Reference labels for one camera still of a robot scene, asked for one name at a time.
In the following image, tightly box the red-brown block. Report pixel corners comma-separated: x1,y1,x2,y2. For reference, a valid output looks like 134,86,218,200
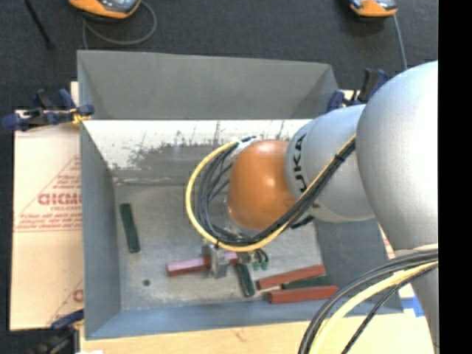
265,285,340,305
166,251,241,277
255,264,327,291

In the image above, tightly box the dark green flat block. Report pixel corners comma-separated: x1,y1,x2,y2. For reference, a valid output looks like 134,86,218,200
235,263,257,299
119,202,142,254
281,275,331,291

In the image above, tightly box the grey metal bin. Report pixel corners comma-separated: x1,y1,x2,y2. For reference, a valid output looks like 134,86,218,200
76,49,403,341

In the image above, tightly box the brown cardboard board red print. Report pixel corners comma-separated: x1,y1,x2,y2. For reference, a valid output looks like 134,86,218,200
8,120,86,332

